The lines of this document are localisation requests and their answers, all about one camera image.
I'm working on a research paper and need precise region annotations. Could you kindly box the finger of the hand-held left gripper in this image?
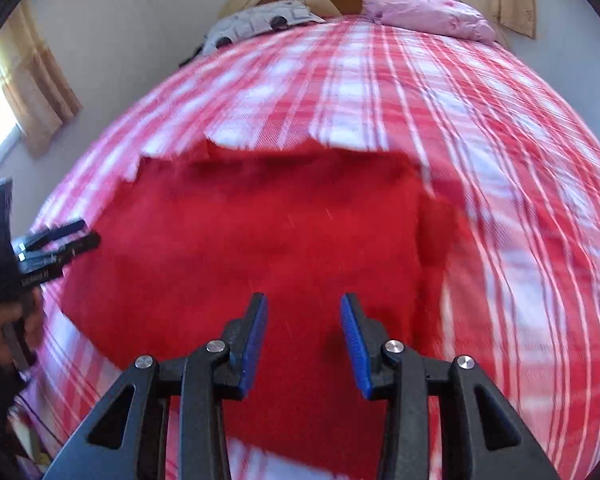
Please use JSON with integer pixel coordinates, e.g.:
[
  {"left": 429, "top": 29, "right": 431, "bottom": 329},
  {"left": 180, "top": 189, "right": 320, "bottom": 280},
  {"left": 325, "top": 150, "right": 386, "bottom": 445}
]
[
  {"left": 17, "top": 218, "right": 87, "bottom": 252},
  {"left": 19, "top": 231, "right": 102, "bottom": 267}
]

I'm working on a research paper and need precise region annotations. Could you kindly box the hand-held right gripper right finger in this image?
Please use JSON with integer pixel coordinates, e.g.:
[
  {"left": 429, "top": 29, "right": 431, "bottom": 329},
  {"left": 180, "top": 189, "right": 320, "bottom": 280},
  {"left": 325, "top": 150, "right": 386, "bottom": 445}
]
[{"left": 341, "top": 293, "right": 561, "bottom": 480}]

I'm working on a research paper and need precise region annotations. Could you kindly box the red plaid bed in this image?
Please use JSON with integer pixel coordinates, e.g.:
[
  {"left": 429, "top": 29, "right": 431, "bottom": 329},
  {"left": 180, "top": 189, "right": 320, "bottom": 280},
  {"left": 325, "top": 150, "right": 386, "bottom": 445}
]
[{"left": 10, "top": 14, "right": 600, "bottom": 480}]

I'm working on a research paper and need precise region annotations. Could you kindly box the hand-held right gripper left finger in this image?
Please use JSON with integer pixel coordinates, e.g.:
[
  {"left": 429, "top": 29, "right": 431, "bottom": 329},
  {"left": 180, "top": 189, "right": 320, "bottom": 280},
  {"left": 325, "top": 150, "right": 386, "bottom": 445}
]
[{"left": 42, "top": 292, "right": 270, "bottom": 480}]

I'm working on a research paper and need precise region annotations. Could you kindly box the long beige side curtain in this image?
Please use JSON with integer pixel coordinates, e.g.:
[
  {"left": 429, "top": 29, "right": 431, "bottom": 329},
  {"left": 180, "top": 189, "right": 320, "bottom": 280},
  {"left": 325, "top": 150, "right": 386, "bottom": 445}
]
[{"left": 0, "top": 0, "right": 84, "bottom": 159}]

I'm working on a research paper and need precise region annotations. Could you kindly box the red embroidered sweater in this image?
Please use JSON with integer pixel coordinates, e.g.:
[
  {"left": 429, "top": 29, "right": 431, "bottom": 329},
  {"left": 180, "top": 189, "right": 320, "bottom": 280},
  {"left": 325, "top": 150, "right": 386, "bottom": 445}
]
[{"left": 59, "top": 139, "right": 475, "bottom": 479}]

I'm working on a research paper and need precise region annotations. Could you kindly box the grey patterned pillow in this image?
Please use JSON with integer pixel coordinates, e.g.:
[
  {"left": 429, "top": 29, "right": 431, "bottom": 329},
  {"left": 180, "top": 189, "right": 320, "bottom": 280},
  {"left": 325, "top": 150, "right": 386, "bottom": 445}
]
[{"left": 200, "top": 0, "right": 327, "bottom": 57}]

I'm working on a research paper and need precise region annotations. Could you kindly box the pink pillow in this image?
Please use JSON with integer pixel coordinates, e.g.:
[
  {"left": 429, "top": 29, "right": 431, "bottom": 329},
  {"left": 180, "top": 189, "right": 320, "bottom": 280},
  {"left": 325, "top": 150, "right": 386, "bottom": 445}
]
[{"left": 362, "top": 0, "right": 497, "bottom": 44}]

